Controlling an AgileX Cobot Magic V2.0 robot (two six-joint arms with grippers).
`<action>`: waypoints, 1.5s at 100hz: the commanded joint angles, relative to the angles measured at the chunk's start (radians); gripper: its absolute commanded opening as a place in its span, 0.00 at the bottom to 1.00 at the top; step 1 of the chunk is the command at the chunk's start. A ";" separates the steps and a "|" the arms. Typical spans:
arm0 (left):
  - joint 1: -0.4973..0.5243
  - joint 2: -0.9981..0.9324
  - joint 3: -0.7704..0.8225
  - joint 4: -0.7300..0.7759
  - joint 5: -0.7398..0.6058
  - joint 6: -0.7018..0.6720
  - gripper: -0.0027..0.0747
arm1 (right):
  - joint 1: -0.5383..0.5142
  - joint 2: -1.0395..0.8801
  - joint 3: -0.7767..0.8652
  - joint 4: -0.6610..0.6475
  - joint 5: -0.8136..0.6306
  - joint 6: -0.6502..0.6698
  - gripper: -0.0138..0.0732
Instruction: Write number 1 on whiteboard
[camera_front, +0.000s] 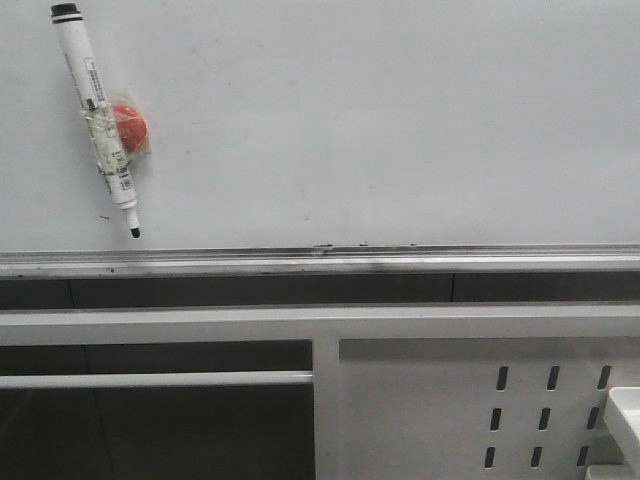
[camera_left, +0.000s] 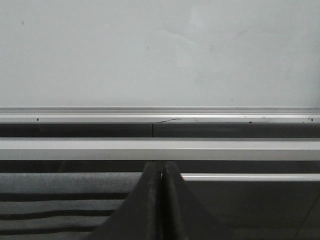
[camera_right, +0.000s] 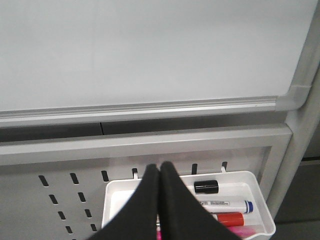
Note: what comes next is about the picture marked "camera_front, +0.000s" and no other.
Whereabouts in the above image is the white plastic bin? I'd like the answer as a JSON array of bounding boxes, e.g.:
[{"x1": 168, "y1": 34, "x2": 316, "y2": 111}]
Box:
[{"x1": 603, "y1": 387, "x2": 639, "y2": 478}]

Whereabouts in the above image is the red round magnet taped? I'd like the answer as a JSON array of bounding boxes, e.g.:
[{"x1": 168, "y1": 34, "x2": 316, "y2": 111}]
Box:
[{"x1": 109, "y1": 93, "x2": 151, "y2": 162}]

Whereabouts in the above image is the white whiteboard marker black cap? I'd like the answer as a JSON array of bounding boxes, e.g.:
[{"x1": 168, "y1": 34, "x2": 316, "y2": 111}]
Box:
[{"x1": 50, "y1": 3, "x2": 141, "y2": 239}]

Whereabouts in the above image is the white metal pegboard rack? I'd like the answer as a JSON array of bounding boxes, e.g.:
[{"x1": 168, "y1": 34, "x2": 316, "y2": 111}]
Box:
[{"x1": 1, "y1": 303, "x2": 639, "y2": 479}]

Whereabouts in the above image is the white whiteboard with aluminium frame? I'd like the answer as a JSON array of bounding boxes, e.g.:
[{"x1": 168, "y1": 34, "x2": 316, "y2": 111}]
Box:
[{"x1": 1, "y1": 1, "x2": 639, "y2": 277}]

